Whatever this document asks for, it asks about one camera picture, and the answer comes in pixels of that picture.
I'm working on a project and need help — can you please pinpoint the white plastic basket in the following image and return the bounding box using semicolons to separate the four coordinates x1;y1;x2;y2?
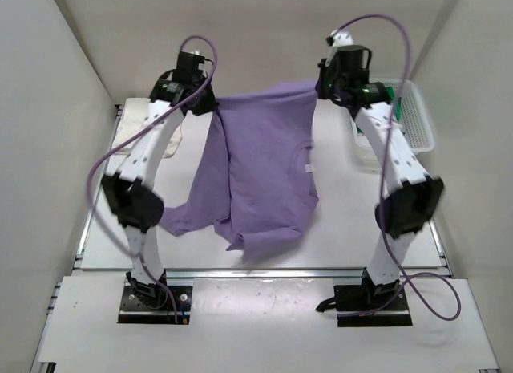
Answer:
351;79;435;172

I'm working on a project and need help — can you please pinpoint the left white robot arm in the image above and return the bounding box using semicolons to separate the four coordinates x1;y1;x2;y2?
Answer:
101;51;216;290

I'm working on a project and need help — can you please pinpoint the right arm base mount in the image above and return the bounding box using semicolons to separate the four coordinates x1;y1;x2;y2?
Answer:
316;270;413;328

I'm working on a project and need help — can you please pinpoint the purple t-shirt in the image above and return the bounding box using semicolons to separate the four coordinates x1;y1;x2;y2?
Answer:
160;80;319;261

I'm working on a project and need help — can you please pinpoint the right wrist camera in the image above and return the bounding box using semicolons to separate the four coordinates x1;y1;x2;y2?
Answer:
325;30;355;48

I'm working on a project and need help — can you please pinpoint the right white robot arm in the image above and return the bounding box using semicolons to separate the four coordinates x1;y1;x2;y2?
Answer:
316;45;444;290

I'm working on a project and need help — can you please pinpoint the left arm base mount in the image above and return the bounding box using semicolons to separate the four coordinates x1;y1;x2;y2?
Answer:
117;272;193;326

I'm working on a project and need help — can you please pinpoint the cream white t-shirt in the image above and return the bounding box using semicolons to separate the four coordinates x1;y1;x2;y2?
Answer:
112;98;182;158

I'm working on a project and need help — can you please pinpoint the green t-shirt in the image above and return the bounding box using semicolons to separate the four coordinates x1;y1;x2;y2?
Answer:
384;83;404;121

